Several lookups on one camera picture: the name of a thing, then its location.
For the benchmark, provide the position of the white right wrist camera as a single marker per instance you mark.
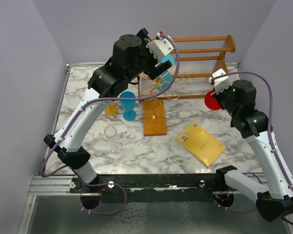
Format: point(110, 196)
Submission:
point(220, 81)

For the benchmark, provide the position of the yellow book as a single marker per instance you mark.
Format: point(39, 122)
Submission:
point(201, 143)

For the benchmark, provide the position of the blue plastic goblet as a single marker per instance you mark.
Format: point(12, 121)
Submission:
point(165, 77)
point(128, 106)

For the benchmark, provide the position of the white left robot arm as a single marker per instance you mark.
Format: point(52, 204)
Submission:
point(131, 56)

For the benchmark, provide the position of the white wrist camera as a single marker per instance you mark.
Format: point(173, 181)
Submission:
point(160, 47)
point(220, 81)

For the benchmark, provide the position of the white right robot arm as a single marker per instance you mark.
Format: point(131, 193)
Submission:
point(275, 200)

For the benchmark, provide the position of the wooden shelf rack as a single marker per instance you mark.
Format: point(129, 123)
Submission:
point(199, 58)

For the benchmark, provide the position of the orange plastic goblet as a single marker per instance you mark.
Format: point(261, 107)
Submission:
point(111, 110)

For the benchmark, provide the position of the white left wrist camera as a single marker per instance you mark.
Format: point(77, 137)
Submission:
point(160, 47)

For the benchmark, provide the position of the aluminium frame rail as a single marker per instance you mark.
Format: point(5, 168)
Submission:
point(106, 184)

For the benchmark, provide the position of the gold wire wine glass rack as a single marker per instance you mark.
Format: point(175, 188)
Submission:
point(151, 90)

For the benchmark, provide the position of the red plastic goblet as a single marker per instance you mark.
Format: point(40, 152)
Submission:
point(211, 102)

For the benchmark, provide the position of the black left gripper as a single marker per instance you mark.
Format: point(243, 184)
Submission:
point(151, 71)

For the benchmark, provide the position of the clear wine glass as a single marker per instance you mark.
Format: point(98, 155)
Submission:
point(111, 135)

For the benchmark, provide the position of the wooden rack base board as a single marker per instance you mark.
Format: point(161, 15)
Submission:
point(154, 119)

